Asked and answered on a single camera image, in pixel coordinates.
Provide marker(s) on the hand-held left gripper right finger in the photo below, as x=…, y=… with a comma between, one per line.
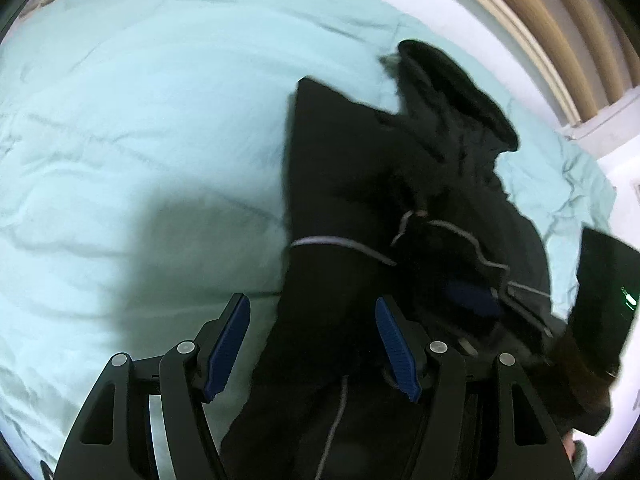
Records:
x=397, y=355

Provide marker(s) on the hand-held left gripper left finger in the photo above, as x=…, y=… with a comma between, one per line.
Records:
x=227, y=347

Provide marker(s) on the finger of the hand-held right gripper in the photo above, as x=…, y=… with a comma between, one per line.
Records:
x=474, y=300

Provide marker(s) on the black jacket with grey piping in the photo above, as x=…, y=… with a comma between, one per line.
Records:
x=380, y=200

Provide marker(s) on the light green duvet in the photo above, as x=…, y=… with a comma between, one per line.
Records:
x=140, y=125

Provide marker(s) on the wooden slatted headboard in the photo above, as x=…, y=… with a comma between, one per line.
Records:
x=555, y=25

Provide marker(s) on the white bed sheet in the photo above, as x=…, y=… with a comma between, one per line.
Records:
x=450, y=15

